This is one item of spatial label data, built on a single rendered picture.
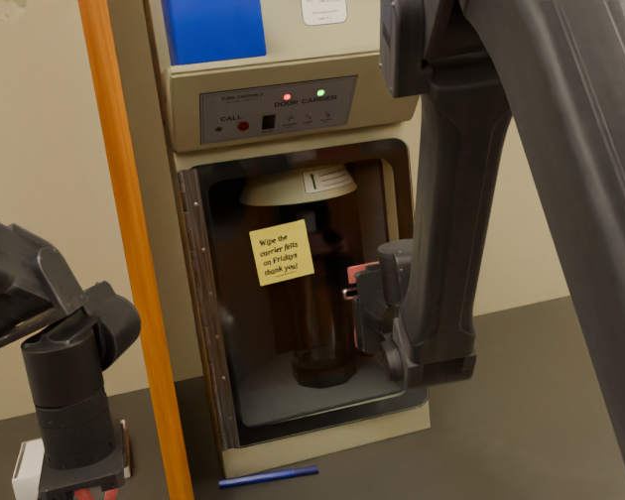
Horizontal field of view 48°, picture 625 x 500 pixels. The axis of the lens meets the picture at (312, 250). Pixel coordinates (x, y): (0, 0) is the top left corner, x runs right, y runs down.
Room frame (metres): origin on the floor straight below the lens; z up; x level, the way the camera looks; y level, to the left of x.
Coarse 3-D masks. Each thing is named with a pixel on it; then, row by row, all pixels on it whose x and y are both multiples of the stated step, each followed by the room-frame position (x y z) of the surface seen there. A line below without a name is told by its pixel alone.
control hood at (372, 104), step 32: (192, 64) 0.79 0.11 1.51; (224, 64) 0.80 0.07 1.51; (256, 64) 0.81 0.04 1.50; (288, 64) 0.82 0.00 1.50; (320, 64) 0.83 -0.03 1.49; (352, 64) 0.85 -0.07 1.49; (192, 96) 0.81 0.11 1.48; (384, 96) 0.90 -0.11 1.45; (416, 96) 0.92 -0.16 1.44; (192, 128) 0.85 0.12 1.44; (320, 128) 0.91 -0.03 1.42; (352, 128) 0.93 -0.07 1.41
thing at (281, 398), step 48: (384, 144) 0.94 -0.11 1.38; (240, 192) 0.90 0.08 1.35; (288, 192) 0.91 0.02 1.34; (336, 192) 0.93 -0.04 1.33; (384, 192) 0.94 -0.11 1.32; (240, 240) 0.90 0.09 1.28; (336, 240) 0.93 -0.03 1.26; (384, 240) 0.94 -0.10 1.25; (240, 288) 0.90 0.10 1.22; (288, 288) 0.91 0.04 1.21; (336, 288) 0.92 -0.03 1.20; (240, 336) 0.89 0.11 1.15; (288, 336) 0.91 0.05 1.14; (336, 336) 0.92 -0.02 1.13; (240, 384) 0.89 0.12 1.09; (288, 384) 0.91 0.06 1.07; (336, 384) 0.92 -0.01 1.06; (384, 384) 0.94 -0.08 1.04; (240, 432) 0.89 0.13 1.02; (288, 432) 0.90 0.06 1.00
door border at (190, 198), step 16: (192, 176) 0.89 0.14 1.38; (192, 192) 0.89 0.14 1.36; (192, 208) 0.89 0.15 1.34; (192, 224) 0.89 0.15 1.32; (192, 240) 0.88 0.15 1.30; (208, 256) 0.89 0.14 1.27; (208, 272) 0.89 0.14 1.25; (208, 288) 0.89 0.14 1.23; (208, 304) 0.89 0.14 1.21; (208, 320) 0.89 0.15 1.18; (208, 352) 0.88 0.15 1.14; (224, 352) 0.89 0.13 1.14; (224, 368) 0.89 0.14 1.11; (224, 384) 0.89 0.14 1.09; (224, 400) 0.89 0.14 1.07; (224, 416) 0.89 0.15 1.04; (224, 432) 0.88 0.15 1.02
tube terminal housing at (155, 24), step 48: (144, 0) 0.96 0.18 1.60; (288, 0) 0.94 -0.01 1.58; (288, 48) 0.94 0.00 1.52; (336, 48) 0.95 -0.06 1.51; (240, 144) 0.92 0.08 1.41; (288, 144) 0.93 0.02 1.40; (336, 144) 0.95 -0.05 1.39; (192, 288) 0.93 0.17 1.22; (336, 432) 0.94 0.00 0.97; (384, 432) 0.96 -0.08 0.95
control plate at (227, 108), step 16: (320, 80) 0.85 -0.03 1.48; (336, 80) 0.86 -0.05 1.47; (352, 80) 0.86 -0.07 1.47; (208, 96) 0.82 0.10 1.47; (224, 96) 0.82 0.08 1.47; (240, 96) 0.83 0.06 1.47; (256, 96) 0.84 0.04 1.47; (272, 96) 0.85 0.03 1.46; (304, 96) 0.86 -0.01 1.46; (320, 96) 0.87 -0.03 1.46; (336, 96) 0.88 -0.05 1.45; (352, 96) 0.88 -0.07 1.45; (208, 112) 0.84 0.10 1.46; (224, 112) 0.84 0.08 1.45; (240, 112) 0.85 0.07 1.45; (256, 112) 0.86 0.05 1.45; (272, 112) 0.86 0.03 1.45; (288, 112) 0.87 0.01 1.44; (304, 112) 0.88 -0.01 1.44; (320, 112) 0.89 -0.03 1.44; (336, 112) 0.90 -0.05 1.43; (208, 128) 0.85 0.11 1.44; (224, 128) 0.86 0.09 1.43; (256, 128) 0.88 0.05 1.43; (288, 128) 0.89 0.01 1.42; (304, 128) 0.90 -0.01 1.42
